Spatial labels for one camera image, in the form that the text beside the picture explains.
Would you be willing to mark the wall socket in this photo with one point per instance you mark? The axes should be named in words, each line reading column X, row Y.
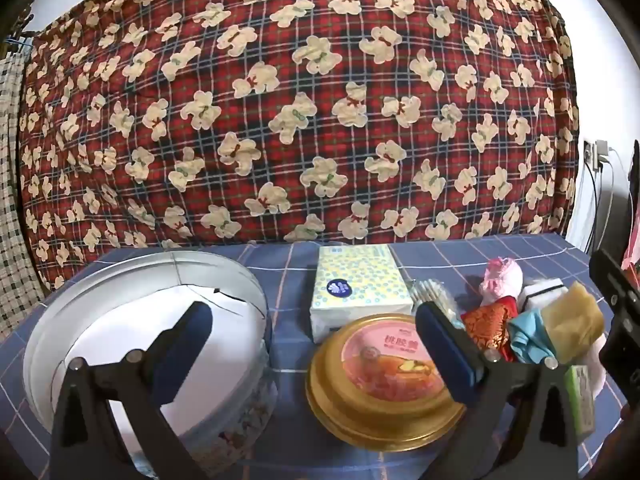
column 590, row 152

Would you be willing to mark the round metal tin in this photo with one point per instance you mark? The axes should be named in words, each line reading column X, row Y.
column 220, row 280

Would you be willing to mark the green white small box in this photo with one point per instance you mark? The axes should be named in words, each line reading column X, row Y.
column 580, row 400

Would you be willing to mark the pink cloth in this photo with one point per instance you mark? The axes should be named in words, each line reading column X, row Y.
column 632, row 260

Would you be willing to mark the blue plaid bed sheet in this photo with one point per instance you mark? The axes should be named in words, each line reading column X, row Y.
column 290, row 280

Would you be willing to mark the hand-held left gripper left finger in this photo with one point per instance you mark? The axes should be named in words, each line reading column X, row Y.
column 192, row 340

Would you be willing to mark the pink fluffy toy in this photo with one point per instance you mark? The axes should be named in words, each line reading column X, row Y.
column 502, row 275

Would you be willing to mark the white charger plug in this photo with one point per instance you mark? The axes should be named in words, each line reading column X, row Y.
column 602, row 151

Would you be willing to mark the red gold brocade pouch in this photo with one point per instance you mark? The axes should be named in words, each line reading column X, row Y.
column 492, row 320

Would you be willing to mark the yellow dotted tissue pack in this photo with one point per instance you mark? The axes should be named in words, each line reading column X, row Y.
column 350, row 280

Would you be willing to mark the beige checked cloth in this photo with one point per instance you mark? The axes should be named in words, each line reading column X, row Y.
column 15, row 185

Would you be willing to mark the teal cloth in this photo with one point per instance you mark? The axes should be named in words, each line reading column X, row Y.
column 527, row 337

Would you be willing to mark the clear cotton swab bag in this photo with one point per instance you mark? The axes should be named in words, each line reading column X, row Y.
column 435, row 290

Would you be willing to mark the tan sponge block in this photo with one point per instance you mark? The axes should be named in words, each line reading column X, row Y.
column 572, row 322

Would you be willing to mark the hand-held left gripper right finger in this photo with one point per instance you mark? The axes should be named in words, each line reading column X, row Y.
column 442, row 350

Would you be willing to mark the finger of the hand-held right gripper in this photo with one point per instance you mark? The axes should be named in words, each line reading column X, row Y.
column 612, row 275

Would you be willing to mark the red plaid bear blanket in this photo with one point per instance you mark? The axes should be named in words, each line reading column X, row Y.
column 320, row 110

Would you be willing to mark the white towel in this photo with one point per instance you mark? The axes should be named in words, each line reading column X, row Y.
column 597, row 365

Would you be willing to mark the white sponge with black stripe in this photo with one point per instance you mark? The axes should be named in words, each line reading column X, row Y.
column 542, row 292

